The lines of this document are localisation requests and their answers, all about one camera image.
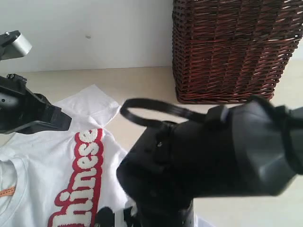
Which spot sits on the dark red wicker basket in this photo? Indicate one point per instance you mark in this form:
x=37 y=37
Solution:
x=224 y=51

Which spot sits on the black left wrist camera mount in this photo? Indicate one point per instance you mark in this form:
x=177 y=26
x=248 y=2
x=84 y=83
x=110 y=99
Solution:
x=13 y=45

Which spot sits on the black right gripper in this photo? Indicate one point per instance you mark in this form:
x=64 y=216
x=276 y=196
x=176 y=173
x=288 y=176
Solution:
x=158 y=176

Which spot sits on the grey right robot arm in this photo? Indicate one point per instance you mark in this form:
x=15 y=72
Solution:
x=254 y=149

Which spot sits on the white t-shirt red lettering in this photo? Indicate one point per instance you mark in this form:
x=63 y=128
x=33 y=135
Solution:
x=64 y=178

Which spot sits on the orange garment neck tag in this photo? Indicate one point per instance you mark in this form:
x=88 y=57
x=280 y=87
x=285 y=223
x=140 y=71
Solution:
x=7 y=192

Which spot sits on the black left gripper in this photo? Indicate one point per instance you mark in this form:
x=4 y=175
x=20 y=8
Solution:
x=19 y=108

